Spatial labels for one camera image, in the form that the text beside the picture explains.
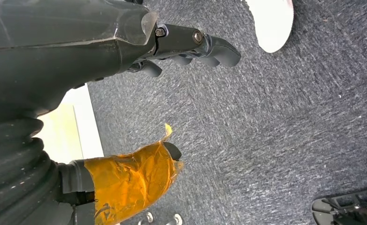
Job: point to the black metal base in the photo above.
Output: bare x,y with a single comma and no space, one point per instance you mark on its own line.
348,208

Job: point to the pale desk panel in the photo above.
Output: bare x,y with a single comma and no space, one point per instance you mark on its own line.
77,124

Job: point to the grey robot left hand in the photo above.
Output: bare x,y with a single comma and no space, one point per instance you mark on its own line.
53,56

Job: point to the white shoe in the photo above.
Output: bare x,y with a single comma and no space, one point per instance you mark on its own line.
272,24

